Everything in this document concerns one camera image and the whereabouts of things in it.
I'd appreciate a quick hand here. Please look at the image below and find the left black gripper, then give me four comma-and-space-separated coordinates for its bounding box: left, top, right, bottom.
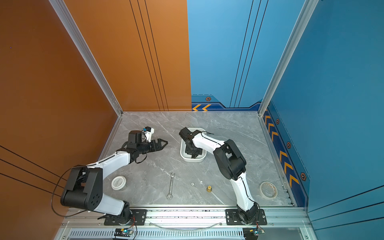
137, 139, 168, 156

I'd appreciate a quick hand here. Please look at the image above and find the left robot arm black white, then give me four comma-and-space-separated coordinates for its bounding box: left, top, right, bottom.
60, 127, 168, 226

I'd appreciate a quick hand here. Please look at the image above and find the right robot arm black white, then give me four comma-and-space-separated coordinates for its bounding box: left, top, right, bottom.
179, 128, 259, 225

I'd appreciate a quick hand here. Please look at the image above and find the white plastic bin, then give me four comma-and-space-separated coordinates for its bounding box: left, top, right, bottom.
179, 128, 207, 163

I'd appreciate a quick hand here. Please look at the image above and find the silver open-end wrench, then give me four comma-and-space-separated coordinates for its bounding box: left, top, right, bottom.
166, 173, 175, 201

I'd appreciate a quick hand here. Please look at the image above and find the white round lid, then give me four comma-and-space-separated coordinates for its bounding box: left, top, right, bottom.
111, 176, 127, 191

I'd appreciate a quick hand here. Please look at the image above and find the left green circuit board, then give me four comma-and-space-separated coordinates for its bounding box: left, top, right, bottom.
114, 228, 135, 240

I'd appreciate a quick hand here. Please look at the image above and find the green circuit board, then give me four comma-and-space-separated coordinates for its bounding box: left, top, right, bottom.
243, 228, 265, 240
114, 228, 135, 240

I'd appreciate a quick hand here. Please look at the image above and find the tape roll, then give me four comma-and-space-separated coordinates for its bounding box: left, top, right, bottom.
260, 181, 278, 200

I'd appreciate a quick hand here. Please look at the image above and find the right green circuit board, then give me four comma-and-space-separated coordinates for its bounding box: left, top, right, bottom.
243, 228, 265, 240

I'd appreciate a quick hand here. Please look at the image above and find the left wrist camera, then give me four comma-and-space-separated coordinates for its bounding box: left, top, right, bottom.
142, 127, 155, 142

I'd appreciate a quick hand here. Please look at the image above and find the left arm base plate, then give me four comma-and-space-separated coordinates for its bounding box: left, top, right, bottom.
104, 209, 147, 227

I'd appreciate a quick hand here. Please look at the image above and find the clear cable on rail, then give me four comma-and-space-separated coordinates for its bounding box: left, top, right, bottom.
149, 221, 224, 232

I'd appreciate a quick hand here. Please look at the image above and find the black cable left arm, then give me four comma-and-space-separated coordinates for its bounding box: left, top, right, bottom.
50, 163, 91, 218

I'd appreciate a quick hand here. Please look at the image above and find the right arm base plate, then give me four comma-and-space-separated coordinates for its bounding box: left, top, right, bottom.
225, 209, 268, 226

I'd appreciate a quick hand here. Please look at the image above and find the aluminium front frame rail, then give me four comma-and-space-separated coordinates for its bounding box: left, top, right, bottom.
54, 205, 318, 240

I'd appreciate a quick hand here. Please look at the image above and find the left aluminium corner post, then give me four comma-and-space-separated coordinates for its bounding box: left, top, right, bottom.
49, 0, 124, 117

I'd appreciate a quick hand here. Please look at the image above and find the aluminium corner post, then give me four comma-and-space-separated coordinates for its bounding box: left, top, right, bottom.
258, 0, 319, 117
49, 0, 124, 117

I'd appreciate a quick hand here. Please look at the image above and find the right aluminium corner post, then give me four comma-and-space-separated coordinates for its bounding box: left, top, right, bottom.
258, 0, 319, 117

